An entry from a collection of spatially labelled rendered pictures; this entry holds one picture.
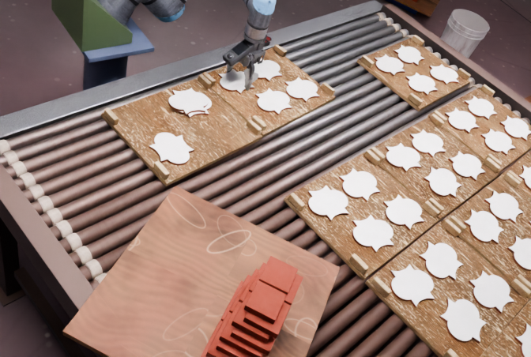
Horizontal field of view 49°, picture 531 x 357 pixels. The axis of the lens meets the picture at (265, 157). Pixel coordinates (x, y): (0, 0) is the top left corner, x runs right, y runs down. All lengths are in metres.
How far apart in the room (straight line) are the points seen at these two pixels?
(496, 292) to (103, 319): 1.16
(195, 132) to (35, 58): 1.89
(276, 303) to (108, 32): 1.38
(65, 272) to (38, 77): 2.12
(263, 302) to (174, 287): 0.29
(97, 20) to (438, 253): 1.42
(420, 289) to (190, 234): 0.70
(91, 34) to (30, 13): 1.80
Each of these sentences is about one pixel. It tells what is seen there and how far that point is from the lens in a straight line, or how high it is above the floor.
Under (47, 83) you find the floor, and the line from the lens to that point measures 3.49.
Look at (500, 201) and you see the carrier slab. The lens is 2.21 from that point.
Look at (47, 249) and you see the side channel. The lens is 1.58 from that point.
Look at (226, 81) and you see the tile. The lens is 2.14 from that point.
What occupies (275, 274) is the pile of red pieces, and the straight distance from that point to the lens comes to 1.25.
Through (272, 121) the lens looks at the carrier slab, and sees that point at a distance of 2.05.
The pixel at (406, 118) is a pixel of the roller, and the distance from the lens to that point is 2.37.
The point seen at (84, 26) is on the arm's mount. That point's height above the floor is 0.98.
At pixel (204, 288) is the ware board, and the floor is 1.04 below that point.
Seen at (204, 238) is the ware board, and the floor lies 1.04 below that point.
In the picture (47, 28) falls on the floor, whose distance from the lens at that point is 3.91.
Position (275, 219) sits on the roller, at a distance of 1.77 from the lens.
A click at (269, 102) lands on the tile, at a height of 0.95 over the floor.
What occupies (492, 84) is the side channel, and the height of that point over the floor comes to 0.95.
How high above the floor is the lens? 2.25
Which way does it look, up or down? 44 degrees down
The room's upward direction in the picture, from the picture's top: 20 degrees clockwise
